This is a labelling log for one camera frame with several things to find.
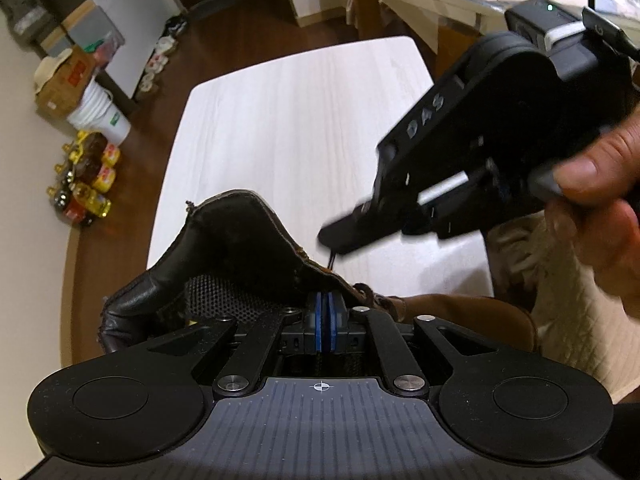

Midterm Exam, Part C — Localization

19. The row of shoes and slippers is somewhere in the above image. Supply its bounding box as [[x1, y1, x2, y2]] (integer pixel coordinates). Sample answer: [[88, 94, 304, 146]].
[[136, 14, 190, 95]]

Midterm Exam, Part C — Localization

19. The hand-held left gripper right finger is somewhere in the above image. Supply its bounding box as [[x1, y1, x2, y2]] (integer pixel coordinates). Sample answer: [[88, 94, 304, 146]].
[[327, 292, 501, 397]]

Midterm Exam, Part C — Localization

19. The person's right hand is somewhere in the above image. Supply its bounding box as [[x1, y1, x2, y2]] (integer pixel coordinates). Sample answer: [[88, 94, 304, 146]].
[[544, 109, 640, 322]]

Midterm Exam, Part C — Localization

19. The white side table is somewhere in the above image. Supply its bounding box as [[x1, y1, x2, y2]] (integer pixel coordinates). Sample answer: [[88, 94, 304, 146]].
[[146, 35, 496, 298]]

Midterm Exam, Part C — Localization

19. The cream straw hat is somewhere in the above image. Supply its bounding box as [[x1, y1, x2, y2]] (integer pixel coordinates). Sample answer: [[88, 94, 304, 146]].
[[34, 50, 76, 93]]

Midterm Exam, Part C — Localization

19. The tan leather boot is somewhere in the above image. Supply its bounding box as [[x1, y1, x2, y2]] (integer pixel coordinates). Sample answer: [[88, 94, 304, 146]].
[[97, 189, 538, 361]]

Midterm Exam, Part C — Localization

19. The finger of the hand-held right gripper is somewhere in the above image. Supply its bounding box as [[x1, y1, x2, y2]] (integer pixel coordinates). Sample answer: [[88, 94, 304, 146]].
[[318, 198, 417, 257]]

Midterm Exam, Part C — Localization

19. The black camera cable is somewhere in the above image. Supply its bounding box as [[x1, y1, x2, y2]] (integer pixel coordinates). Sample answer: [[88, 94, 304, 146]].
[[581, 0, 640, 63]]

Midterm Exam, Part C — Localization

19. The cluster of cooking oil bottles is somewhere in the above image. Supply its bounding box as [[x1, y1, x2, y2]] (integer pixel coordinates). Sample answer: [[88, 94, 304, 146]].
[[46, 130, 122, 227]]

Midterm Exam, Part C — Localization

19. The person's dark clothing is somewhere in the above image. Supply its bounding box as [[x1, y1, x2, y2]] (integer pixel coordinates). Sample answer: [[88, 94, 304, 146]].
[[597, 395, 640, 480]]

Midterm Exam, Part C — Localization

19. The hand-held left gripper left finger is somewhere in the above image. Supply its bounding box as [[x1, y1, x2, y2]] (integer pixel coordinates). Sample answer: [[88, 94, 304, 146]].
[[145, 292, 328, 397]]

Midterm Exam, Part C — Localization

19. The dark grey appliance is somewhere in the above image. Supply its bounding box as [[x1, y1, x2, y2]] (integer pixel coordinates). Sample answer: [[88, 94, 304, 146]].
[[0, 0, 68, 53]]

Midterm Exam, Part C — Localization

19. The printed cardboard box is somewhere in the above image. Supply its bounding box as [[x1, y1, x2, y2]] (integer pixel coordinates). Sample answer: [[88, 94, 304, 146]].
[[34, 46, 98, 117]]

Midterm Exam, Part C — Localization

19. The cream quilted seat cover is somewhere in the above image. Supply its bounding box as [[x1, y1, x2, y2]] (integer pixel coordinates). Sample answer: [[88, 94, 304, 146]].
[[487, 210, 640, 403]]

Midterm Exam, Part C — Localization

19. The white plastic bucket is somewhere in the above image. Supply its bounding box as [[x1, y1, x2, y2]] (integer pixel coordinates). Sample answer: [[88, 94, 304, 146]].
[[66, 80, 132, 147]]

